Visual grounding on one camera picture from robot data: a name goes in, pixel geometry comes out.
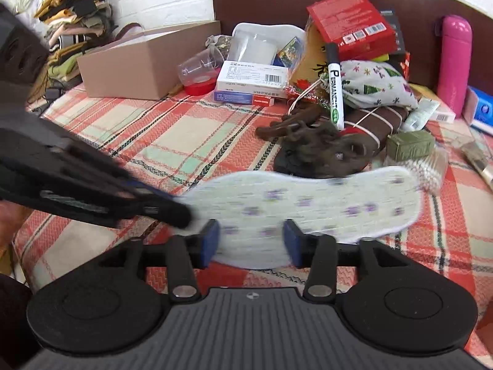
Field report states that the white medicine box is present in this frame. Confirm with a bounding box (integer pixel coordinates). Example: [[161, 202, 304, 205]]
[[216, 60, 289, 99]]

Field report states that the brown wooden headboard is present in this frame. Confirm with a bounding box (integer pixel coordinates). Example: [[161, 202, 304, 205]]
[[213, 0, 492, 94]]

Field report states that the brown cardboard box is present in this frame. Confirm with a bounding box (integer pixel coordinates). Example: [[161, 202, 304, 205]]
[[78, 21, 221, 100]]

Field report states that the patterned foil packet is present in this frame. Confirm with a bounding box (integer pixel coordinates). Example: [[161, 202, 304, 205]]
[[205, 34, 232, 60]]

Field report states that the cotton swab container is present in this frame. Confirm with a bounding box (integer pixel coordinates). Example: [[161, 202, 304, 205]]
[[401, 147, 449, 195]]

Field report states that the plaid checkered tablecloth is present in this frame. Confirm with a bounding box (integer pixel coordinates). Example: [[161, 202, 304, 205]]
[[13, 86, 492, 366]]

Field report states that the clear plastic container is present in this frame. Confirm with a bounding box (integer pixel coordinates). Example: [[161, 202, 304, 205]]
[[227, 31, 277, 65]]

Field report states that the white tube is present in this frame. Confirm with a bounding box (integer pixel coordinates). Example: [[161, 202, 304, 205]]
[[399, 98, 440, 132]]

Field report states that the brown wooden claw comb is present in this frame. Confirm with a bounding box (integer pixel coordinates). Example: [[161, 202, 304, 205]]
[[255, 104, 325, 140]]

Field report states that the blue red flat box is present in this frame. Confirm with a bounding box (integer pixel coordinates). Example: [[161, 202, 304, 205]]
[[213, 90, 275, 107]]

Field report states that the pink thermos bottle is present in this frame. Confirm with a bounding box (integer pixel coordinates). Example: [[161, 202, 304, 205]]
[[437, 15, 473, 117]]

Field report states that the brown white striped bundle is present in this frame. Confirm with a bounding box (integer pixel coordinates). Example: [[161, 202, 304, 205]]
[[343, 106, 409, 151]]

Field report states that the black white permanent marker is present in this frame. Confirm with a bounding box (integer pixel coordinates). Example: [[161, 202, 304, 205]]
[[326, 43, 344, 130]]

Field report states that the white floral shoe insole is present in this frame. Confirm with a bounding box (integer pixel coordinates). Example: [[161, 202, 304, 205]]
[[178, 166, 422, 270]]

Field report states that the pile of clothes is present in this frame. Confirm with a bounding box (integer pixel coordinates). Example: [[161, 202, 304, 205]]
[[30, 0, 115, 100]]

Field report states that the clear plastic cup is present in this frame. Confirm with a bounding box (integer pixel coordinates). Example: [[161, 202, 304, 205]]
[[177, 46, 224, 86]]

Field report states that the colourful card box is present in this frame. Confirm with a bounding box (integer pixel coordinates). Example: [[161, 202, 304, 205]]
[[273, 37, 304, 70]]

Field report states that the brown snack bag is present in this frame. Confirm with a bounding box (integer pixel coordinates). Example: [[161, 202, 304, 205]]
[[290, 18, 328, 89]]

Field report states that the white christmas print pouch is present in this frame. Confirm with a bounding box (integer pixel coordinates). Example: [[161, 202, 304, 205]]
[[341, 60, 418, 109]]

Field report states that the large red tape roll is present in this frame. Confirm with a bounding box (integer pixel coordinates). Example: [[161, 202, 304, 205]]
[[184, 78, 216, 96]]

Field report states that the olive green small box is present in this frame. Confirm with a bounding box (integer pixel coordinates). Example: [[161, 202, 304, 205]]
[[386, 130, 435, 161]]

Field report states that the dark brown hair claw clip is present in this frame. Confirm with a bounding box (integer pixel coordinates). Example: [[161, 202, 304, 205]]
[[282, 122, 377, 163]]

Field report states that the blue tissue pack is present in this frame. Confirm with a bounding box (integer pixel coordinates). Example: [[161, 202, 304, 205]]
[[462, 86, 493, 136]]

